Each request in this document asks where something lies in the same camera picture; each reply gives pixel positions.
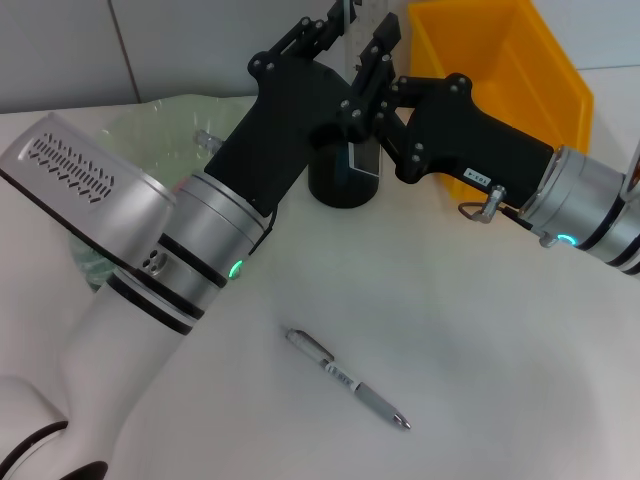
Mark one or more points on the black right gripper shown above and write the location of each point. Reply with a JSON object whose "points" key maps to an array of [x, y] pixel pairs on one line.
{"points": [[465, 135]]}

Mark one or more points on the transparent plastic ruler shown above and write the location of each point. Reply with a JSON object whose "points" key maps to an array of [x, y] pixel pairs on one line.
{"points": [[362, 30]]}

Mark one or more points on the black mesh pen holder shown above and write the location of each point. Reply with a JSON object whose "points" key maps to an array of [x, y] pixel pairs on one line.
{"points": [[340, 190]]}

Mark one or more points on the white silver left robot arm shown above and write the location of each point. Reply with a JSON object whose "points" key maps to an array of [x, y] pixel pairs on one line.
{"points": [[125, 350]]}

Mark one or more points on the pale green glass fruit plate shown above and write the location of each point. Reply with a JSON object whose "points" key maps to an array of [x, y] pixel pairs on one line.
{"points": [[165, 135]]}

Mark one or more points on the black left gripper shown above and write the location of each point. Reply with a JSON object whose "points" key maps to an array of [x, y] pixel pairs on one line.
{"points": [[285, 125]]}

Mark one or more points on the yellow plastic bin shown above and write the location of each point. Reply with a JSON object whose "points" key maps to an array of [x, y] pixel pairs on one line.
{"points": [[525, 60]]}

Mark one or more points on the clear grey ballpoint pen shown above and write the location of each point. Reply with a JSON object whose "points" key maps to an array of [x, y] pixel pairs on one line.
{"points": [[375, 402]]}

